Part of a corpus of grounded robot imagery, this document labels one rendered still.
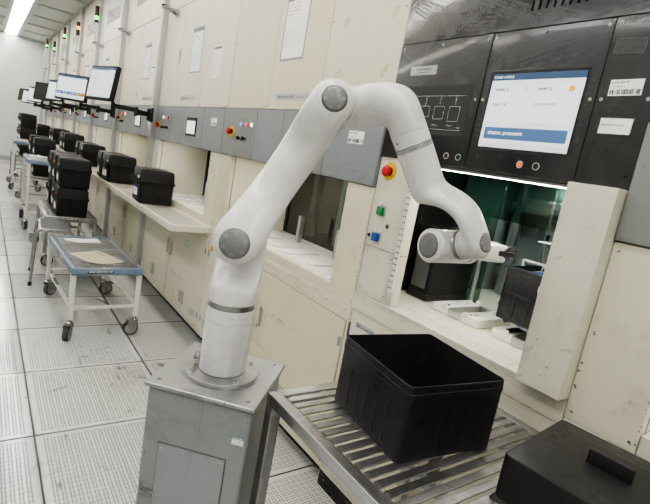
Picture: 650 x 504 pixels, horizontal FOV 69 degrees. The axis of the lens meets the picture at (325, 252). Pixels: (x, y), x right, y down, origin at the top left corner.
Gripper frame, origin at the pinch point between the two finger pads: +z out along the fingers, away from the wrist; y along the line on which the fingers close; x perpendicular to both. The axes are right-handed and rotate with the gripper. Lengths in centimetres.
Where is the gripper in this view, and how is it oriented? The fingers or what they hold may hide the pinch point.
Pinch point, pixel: (503, 250)
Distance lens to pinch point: 144.1
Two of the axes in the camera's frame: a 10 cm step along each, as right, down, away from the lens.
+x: 1.8, -9.7, -1.8
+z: 8.0, 0.3, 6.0
